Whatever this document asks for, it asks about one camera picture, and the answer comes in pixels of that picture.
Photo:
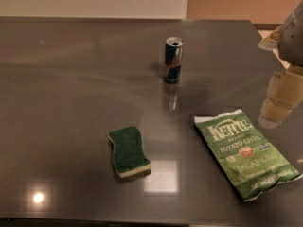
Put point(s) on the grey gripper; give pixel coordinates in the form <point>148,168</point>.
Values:
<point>293,43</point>

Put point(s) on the green kettle chips bag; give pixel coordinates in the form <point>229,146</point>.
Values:
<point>249,160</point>

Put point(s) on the green yellow sponge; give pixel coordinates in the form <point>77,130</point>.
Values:
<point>128,154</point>

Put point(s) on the blue silver redbull can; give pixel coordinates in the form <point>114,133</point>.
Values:
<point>173,59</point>

